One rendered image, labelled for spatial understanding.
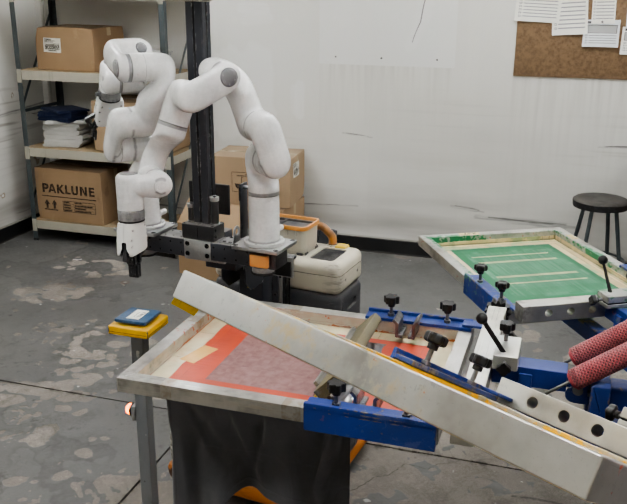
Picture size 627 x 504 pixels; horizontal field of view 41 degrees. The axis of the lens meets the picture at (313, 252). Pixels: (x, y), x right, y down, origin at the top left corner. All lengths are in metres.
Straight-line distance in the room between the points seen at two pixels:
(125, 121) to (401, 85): 3.49
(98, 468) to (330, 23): 3.53
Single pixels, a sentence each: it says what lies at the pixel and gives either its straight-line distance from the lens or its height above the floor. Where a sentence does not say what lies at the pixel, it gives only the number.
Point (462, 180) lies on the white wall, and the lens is 5.87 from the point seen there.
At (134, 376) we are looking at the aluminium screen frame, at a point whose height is 0.99.
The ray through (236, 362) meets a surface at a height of 0.96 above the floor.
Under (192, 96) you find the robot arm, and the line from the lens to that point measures 2.28.
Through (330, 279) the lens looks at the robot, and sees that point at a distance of 3.07.
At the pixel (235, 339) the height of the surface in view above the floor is 0.95.
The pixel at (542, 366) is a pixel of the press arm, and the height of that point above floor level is 1.04.
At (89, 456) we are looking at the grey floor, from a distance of 3.71.
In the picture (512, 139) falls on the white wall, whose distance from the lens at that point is 5.78.
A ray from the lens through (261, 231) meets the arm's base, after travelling 2.51.
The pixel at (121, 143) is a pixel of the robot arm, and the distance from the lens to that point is 2.63.
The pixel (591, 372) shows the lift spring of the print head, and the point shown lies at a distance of 1.98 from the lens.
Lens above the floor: 1.91
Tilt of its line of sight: 18 degrees down
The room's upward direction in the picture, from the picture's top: straight up
